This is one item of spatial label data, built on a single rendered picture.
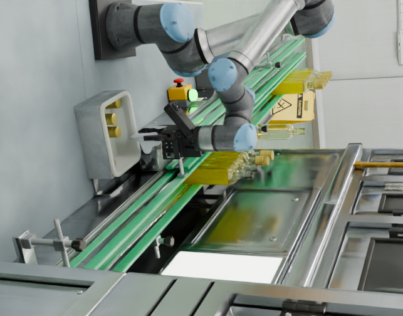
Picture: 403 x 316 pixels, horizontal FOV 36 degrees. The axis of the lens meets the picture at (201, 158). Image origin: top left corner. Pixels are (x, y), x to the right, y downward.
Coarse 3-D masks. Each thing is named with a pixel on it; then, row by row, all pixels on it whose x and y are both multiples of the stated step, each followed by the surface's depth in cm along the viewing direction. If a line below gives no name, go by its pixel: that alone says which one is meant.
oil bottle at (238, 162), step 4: (208, 160) 208; (212, 160) 207; (216, 160) 207; (220, 160) 206; (224, 160) 206; (228, 160) 205; (232, 160) 205; (236, 160) 204; (240, 160) 204; (236, 164) 202; (240, 164) 202; (240, 168) 202
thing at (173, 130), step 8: (168, 128) 177; (176, 128) 176; (176, 136) 173; (184, 136) 174; (192, 136) 171; (168, 144) 176; (176, 144) 174; (184, 144) 175; (192, 144) 174; (168, 152) 176; (176, 152) 175; (184, 152) 176; (192, 152) 175; (200, 152) 174
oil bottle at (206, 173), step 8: (200, 168) 201; (208, 168) 200; (216, 168) 199; (224, 168) 198; (232, 168) 198; (192, 176) 202; (200, 176) 201; (208, 176) 200; (216, 176) 199; (224, 176) 198; (232, 176) 197; (208, 184) 202; (216, 184) 200; (224, 184) 199
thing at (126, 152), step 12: (120, 96) 179; (120, 108) 186; (132, 108) 186; (120, 120) 188; (132, 120) 187; (132, 132) 188; (108, 144) 173; (120, 144) 191; (132, 144) 190; (108, 156) 175; (120, 156) 191; (132, 156) 190; (120, 168) 182
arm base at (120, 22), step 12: (108, 12) 184; (120, 12) 183; (132, 12) 183; (108, 24) 183; (120, 24) 183; (132, 24) 182; (108, 36) 185; (120, 36) 185; (132, 36) 184; (120, 48) 188; (132, 48) 190
